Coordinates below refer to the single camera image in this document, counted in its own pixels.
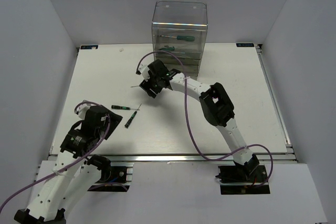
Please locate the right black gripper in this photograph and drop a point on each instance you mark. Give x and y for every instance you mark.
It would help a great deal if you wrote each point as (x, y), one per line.
(146, 86)

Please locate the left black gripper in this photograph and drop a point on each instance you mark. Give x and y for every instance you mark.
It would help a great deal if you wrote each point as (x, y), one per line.
(115, 119)

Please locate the small black green screwdriver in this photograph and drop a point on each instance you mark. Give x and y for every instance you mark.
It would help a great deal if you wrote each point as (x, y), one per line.
(130, 120)

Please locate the long green handle screwdriver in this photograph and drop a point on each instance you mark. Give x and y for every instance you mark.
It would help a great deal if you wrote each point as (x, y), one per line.
(171, 48)

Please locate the short green handle screwdriver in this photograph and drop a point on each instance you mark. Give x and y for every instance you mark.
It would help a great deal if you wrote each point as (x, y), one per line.
(183, 38)

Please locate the clear plastic drawer cabinet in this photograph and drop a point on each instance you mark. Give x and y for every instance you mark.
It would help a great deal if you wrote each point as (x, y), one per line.
(179, 32)

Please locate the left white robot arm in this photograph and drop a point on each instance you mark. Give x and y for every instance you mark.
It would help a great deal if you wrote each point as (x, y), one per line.
(75, 169)

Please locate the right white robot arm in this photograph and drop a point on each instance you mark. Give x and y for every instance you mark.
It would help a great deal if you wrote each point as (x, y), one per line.
(217, 107)

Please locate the blue label left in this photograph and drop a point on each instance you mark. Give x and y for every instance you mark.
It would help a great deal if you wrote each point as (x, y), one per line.
(89, 47)

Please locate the blue label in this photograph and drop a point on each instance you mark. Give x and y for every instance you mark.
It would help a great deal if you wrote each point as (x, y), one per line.
(243, 45)
(89, 47)

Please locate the blue label right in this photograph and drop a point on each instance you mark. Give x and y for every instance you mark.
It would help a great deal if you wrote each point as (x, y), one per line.
(243, 45)

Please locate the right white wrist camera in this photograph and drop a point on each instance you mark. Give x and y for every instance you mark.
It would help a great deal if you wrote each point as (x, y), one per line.
(143, 71)

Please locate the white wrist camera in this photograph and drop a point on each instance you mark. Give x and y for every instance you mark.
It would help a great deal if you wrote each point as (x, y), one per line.
(82, 108)
(143, 71)

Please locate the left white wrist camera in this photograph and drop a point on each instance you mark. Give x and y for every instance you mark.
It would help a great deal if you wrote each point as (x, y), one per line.
(82, 108)

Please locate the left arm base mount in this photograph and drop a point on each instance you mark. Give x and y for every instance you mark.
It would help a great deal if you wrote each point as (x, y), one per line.
(114, 177)

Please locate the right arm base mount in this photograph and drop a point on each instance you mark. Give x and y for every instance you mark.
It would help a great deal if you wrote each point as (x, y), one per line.
(233, 181)

